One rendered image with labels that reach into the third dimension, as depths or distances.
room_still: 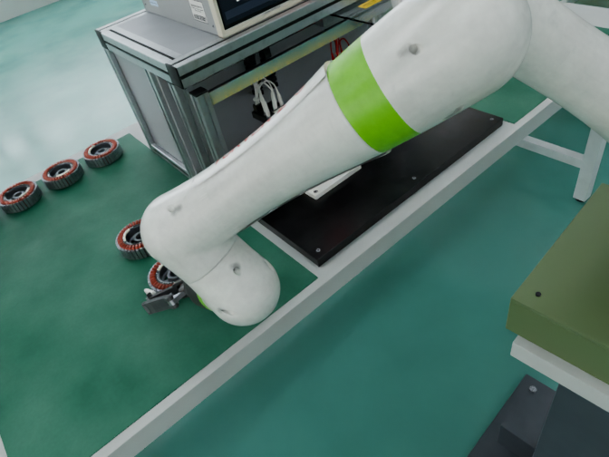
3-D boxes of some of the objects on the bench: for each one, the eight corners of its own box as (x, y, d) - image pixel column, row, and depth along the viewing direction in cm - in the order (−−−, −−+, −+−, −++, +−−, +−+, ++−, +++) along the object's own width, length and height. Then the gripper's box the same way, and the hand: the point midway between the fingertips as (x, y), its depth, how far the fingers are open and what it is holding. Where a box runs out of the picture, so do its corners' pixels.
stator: (214, 276, 102) (208, 264, 100) (171, 310, 97) (164, 299, 95) (185, 254, 109) (178, 242, 106) (143, 285, 104) (136, 274, 101)
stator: (171, 224, 117) (166, 213, 115) (161, 257, 109) (155, 246, 107) (128, 230, 119) (121, 219, 116) (115, 264, 111) (108, 253, 108)
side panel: (205, 178, 130) (159, 65, 108) (196, 184, 129) (148, 71, 107) (159, 144, 147) (112, 42, 126) (150, 150, 146) (101, 46, 125)
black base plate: (502, 125, 123) (503, 117, 122) (319, 267, 99) (317, 259, 97) (370, 81, 153) (369, 74, 152) (204, 181, 129) (201, 175, 127)
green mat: (318, 277, 97) (318, 277, 97) (24, 508, 74) (24, 508, 73) (129, 133, 156) (129, 132, 156) (-66, 235, 133) (-66, 235, 133)
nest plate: (361, 168, 117) (361, 164, 116) (315, 199, 111) (314, 196, 110) (321, 148, 127) (320, 144, 126) (276, 176, 121) (275, 172, 120)
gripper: (250, 224, 88) (208, 228, 107) (138, 311, 78) (114, 298, 96) (271, 257, 91) (227, 254, 109) (165, 345, 80) (137, 326, 98)
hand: (176, 275), depth 102 cm, fingers open, 12 cm apart
